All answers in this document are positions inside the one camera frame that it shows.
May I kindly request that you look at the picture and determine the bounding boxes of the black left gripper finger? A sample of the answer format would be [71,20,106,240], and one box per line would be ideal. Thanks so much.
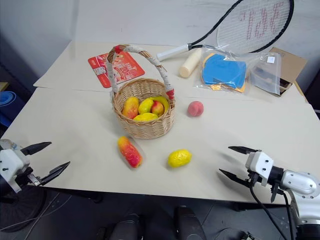
[20,141,53,156]
[39,161,72,187]

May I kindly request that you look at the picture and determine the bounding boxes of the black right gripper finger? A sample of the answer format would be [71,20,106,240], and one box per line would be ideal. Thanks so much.
[218,168,251,189]
[227,146,263,154]

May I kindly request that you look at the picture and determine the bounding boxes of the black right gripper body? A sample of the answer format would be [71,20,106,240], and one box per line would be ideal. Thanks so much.
[245,168,263,192]

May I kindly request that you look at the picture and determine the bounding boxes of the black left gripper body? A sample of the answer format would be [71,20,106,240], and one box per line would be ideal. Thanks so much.
[14,166,43,188]

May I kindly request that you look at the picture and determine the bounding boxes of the black floor fan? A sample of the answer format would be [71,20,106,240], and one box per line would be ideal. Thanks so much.
[0,184,49,234]

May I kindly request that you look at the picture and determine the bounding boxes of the blue rolled foam mat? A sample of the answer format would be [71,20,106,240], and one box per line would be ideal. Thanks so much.
[0,90,27,129]

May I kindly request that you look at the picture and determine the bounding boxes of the yellow lemon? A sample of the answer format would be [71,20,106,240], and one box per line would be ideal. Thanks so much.
[167,149,193,169]
[133,112,159,123]

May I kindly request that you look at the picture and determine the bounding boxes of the pink peach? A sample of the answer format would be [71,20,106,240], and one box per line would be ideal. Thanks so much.
[187,100,205,118]

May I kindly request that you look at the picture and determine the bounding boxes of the dark rounded shape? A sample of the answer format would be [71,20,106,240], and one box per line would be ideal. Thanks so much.
[96,213,141,240]
[174,205,207,240]

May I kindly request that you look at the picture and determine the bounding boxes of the blue item in plastic bag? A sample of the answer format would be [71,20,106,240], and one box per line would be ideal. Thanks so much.
[192,44,262,97]

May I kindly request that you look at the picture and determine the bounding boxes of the red and yellow mango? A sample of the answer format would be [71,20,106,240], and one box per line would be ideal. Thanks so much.
[117,135,144,169]
[121,96,140,120]

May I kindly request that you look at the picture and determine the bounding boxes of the clear zip bag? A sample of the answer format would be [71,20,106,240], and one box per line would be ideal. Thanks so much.
[249,51,283,96]

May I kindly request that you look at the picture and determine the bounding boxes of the blue table tennis paddle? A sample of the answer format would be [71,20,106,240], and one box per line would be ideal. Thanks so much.
[201,54,247,88]

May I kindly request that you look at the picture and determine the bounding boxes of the yellow banana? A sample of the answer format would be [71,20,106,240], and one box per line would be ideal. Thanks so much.
[149,95,170,117]

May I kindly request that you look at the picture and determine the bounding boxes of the red and yellow apple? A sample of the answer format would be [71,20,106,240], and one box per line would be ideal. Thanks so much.
[150,100,165,117]

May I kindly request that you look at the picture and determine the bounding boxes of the brown cardboard box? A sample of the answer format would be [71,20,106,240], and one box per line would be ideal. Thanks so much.
[267,46,308,98]

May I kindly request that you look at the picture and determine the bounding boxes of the cream cylindrical bottle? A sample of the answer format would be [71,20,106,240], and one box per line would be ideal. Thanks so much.
[178,47,203,79]

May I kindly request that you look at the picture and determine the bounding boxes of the yellow green mango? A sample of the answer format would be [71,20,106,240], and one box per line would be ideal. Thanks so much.
[137,97,155,115]

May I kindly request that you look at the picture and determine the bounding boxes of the red packet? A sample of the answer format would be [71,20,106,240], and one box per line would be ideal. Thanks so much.
[87,52,146,88]

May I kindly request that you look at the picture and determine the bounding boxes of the black and white tennis racket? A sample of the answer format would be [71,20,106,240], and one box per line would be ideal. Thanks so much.
[156,0,295,62]

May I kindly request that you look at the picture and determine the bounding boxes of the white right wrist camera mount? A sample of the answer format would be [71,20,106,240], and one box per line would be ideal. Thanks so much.
[245,150,275,187]

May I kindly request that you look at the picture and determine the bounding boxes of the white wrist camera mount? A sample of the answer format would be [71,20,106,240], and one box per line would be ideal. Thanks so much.
[0,138,31,194]
[245,150,275,187]

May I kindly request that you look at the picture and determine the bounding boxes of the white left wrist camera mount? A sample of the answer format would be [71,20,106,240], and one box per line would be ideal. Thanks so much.
[0,138,31,194]

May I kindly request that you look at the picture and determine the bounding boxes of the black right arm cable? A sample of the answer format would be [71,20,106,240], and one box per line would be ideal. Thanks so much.
[249,183,295,240]

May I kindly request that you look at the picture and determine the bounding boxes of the white floor cable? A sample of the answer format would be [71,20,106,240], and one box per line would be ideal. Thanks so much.
[0,193,74,231]

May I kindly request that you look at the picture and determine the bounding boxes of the wicker basket with taped handle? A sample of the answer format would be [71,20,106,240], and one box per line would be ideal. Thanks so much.
[106,44,177,140]

